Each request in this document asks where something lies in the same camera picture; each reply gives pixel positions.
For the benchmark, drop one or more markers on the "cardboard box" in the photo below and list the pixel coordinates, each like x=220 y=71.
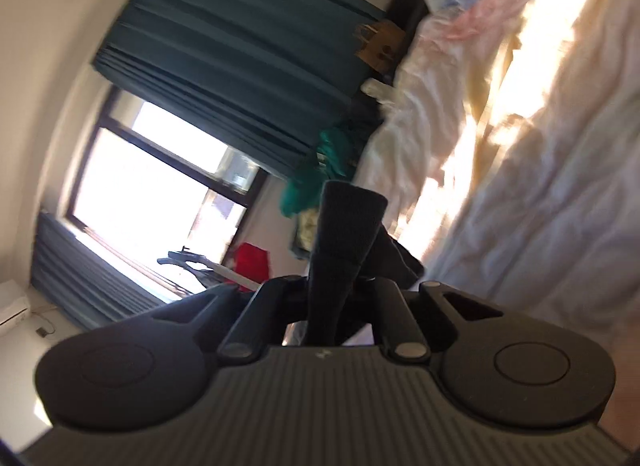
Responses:
x=382 y=45

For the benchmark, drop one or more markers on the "white bed sheet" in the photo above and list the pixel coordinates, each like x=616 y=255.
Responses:
x=540 y=155

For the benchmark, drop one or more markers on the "white air conditioner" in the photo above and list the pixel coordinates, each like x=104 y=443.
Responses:
x=11 y=307

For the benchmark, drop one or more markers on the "dark framed window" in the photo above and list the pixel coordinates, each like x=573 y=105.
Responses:
x=145 y=185

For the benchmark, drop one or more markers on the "green cloth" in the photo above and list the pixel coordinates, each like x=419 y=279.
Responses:
x=312 y=170

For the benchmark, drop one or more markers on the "teal curtain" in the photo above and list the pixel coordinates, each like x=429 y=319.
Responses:
x=240 y=45
x=85 y=276

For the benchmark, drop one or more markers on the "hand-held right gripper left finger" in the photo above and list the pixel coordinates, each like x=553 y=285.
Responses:
x=282 y=293

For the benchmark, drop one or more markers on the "black garment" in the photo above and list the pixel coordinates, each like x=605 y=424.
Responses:
x=345 y=231

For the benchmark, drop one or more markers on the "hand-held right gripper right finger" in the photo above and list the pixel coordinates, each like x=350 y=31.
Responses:
x=388 y=302

